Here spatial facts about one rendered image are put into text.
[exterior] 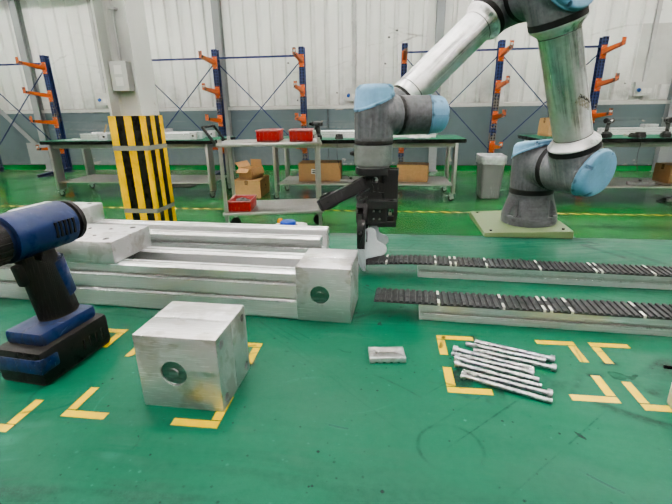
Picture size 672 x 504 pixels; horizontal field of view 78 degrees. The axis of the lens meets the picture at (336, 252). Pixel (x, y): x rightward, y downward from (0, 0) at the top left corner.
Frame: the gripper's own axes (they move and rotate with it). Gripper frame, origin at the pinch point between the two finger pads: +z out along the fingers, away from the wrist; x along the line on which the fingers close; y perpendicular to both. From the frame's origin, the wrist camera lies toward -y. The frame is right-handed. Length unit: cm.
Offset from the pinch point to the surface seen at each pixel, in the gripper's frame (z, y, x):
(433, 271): 1.2, 15.1, -1.4
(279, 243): -4.7, -16.7, -5.0
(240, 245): -3.6, -25.8, -4.0
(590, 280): 1.2, 44.9, -2.1
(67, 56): -140, -667, 715
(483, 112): -24, 137, 756
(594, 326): 1.5, 38.5, -21.0
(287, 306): 0.0, -9.7, -24.0
